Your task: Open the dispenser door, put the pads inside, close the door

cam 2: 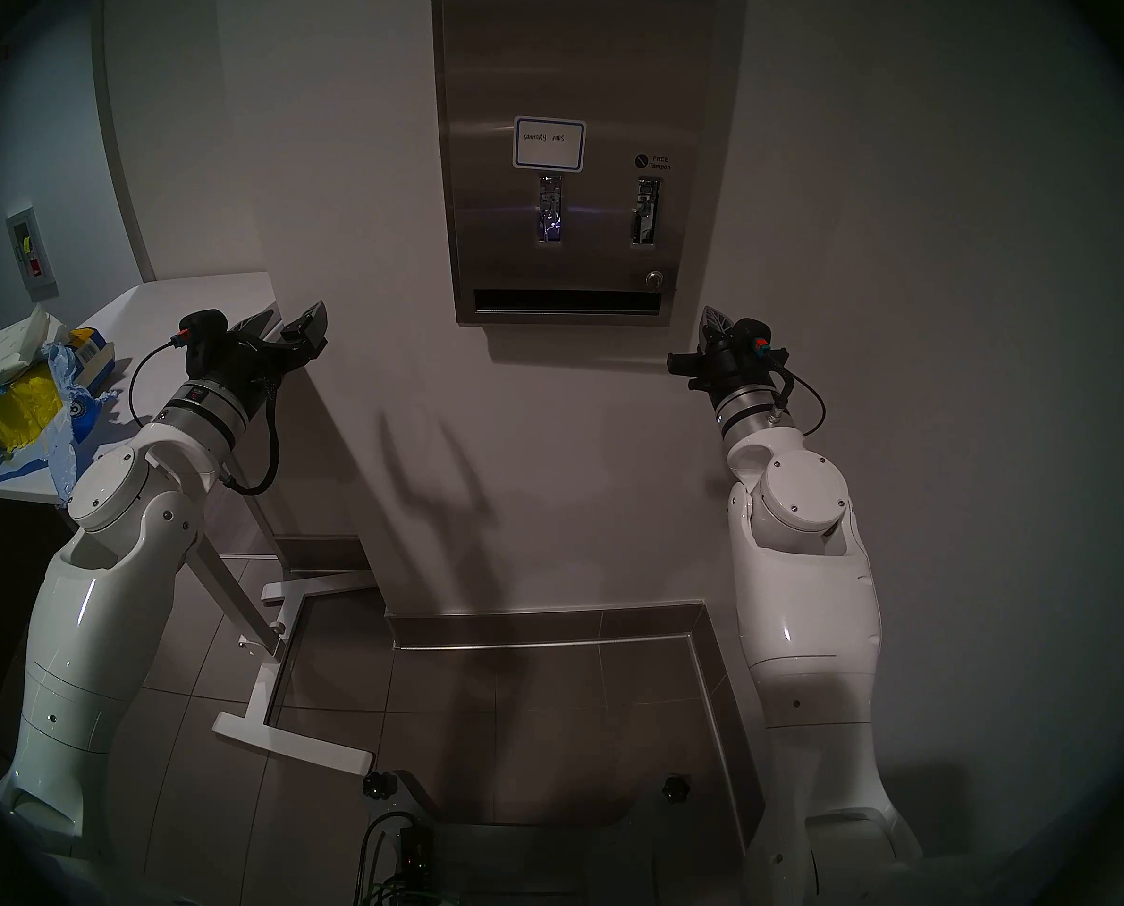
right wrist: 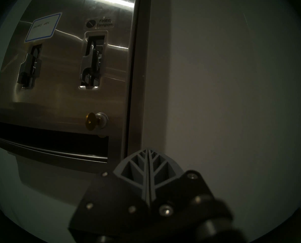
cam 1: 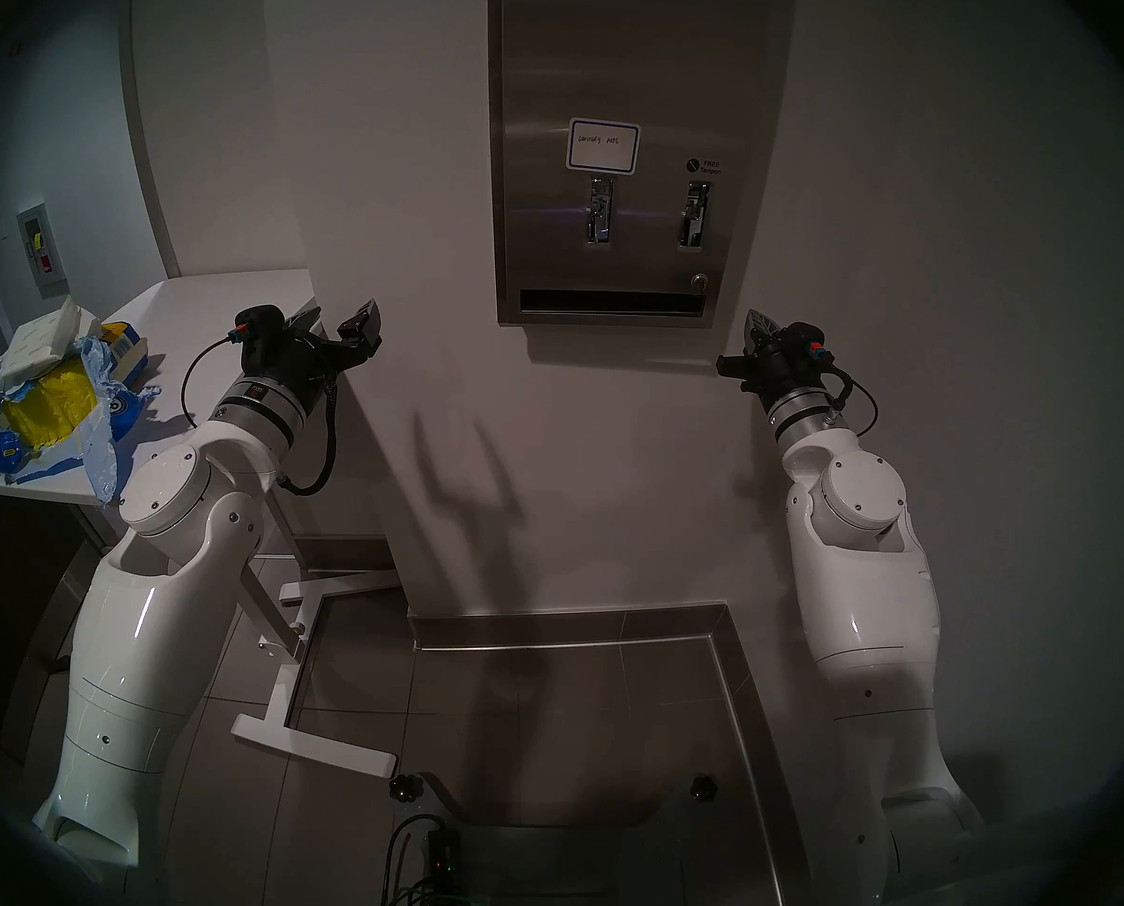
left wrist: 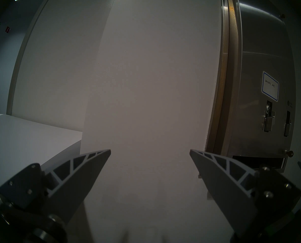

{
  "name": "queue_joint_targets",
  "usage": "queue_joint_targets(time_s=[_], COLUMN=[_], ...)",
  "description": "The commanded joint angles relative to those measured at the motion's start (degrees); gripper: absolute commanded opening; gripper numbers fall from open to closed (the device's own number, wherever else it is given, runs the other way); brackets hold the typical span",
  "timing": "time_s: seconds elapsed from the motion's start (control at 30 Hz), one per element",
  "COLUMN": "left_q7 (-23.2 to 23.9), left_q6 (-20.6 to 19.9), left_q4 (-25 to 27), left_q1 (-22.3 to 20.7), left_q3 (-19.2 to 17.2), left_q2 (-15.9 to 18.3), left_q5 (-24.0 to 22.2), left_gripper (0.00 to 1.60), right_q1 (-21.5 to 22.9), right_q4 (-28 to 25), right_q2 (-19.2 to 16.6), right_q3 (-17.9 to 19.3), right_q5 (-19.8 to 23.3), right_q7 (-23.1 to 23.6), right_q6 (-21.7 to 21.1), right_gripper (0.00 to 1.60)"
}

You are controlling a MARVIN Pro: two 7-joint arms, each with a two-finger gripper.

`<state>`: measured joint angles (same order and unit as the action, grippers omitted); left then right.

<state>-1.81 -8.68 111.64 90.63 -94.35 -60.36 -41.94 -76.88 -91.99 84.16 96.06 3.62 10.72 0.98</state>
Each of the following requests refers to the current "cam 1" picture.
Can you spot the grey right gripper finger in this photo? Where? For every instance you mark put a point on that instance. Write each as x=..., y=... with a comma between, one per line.
x=732, y=366
x=763, y=328

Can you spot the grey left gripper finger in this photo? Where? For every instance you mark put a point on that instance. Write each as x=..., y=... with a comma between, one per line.
x=305, y=320
x=360, y=330

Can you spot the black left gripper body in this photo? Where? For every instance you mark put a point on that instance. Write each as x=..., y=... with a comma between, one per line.
x=302, y=361

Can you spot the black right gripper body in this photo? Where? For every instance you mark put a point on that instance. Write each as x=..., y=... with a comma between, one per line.
x=774, y=374

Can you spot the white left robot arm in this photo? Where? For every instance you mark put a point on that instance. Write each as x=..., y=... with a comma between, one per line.
x=146, y=630

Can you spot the grey robot base platform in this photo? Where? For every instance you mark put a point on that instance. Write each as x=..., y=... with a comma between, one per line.
x=571, y=857

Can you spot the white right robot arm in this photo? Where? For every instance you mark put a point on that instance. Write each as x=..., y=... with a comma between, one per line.
x=873, y=612

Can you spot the chrome dispenser push lever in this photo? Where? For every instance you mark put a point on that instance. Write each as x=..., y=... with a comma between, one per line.
x=600, y=210
x=695, y=215

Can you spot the stainless steel dispenser cabinet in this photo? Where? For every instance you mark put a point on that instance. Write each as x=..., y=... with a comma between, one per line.
x=493, y=111

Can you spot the small yellow blue carton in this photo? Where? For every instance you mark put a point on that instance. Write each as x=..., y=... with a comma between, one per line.
x=127, y=352

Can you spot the torn blue plastic pad package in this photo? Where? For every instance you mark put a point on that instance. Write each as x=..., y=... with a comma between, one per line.
x=99, y=451

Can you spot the white label with blue border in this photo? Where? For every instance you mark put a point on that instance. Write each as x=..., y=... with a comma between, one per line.
x=603, y=145

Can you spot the yellow wrapped pad pack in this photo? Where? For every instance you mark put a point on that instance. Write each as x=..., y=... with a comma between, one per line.
x=47, y=409

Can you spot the white sanitary pad stack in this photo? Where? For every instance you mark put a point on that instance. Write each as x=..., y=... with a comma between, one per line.
x=42, y=343

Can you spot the white overbed table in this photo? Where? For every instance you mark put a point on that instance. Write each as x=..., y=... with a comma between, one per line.
x=288, y=725

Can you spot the black star knob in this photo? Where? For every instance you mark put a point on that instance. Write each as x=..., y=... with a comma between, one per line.
x=703, y=787
x=405, y=787

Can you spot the black electronics box red light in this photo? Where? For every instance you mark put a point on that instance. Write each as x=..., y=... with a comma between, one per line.
x=444, y=857

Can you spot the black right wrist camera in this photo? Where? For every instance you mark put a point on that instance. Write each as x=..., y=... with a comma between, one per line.
x=805, y=340

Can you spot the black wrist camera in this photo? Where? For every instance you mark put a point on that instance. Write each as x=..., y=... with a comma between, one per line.
x=255, y=333
x=805, y=340

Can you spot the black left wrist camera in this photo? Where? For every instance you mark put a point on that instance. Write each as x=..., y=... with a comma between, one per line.
x=255, y=333

